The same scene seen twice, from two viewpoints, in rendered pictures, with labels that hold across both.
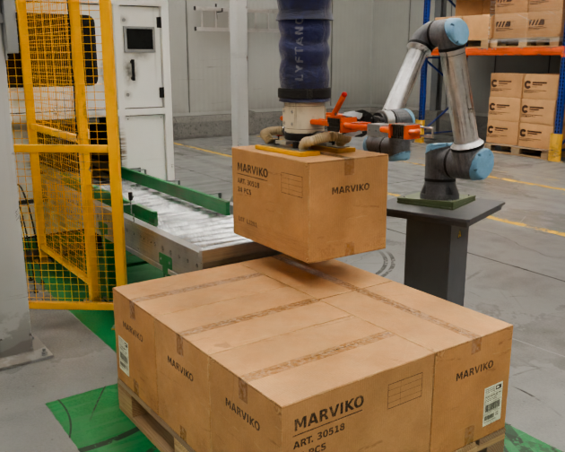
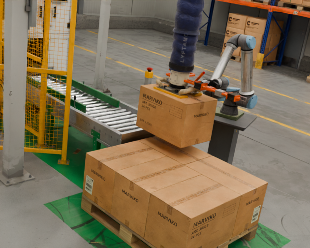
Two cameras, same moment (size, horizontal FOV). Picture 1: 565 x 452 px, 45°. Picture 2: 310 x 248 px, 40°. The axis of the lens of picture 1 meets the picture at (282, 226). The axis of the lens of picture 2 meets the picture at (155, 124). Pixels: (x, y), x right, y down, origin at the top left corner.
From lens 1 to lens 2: 1.30 m
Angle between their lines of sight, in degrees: 13
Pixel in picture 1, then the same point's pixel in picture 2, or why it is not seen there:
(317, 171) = (189, 108)
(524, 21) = not seen: outside the picture
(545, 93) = (257, 29)
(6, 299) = (14, 149)
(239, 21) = not seen: outside the picture
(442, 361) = (242, 198)
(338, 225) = (194, 131)
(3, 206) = (18, 103)
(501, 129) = not seen: hidden behind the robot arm
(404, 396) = (228, 212)
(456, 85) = (246, 66)
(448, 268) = (230, 147)
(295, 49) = (182, 47)
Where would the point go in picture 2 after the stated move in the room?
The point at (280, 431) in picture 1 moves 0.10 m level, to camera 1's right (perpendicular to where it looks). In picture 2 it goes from (188, 228) to (202, 228)
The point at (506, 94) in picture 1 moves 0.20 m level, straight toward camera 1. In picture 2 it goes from (236, 26) to (236, 27)
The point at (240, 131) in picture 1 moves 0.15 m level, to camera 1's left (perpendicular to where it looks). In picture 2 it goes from (103, 46) to (93, 45)
